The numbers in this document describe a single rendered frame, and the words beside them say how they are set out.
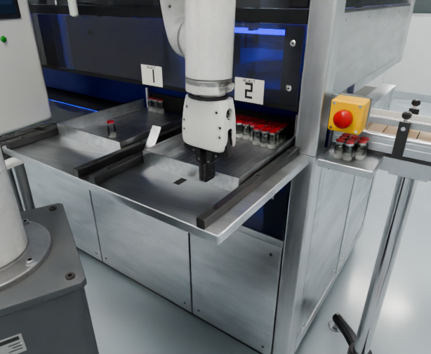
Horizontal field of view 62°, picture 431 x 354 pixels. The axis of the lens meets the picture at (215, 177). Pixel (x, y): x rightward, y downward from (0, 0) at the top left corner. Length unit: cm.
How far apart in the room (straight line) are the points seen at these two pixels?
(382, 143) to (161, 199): 56
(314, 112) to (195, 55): 36
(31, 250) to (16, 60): 92
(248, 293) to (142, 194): 66
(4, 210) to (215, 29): 42
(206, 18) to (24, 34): 96
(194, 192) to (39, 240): 29
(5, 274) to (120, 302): 118
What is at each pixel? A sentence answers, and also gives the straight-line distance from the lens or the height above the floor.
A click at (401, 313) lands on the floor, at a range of 185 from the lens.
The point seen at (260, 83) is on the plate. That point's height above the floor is 104.
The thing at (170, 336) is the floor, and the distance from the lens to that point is 160.
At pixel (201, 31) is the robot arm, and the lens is 61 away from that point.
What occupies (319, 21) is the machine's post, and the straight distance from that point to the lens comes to 85.
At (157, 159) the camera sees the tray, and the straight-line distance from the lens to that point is 82.
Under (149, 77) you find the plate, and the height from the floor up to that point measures 101.
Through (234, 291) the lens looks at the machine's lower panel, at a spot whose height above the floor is 32.
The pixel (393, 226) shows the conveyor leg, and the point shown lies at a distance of 110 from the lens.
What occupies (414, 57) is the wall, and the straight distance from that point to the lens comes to 548.
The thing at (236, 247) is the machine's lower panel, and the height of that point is 51.
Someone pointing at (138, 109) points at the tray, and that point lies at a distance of 129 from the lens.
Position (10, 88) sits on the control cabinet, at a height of 95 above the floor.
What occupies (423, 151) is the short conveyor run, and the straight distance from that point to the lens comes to 96.
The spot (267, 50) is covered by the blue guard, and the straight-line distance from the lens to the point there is 90.
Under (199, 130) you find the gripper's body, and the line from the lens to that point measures 67.
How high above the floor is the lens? 123
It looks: 27 degrees down
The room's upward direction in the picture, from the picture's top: straight up
